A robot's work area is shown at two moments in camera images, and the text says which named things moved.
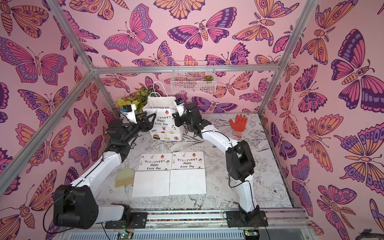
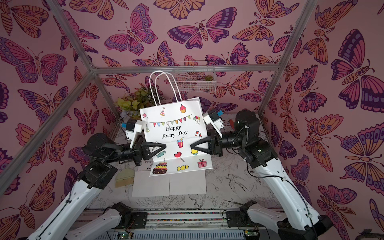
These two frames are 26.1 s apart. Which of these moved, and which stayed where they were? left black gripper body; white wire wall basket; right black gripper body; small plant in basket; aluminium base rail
Moved: left black gripper body; right black gripper body
Stayed: aluminium base rail; small plant in basket; white wire wall basket
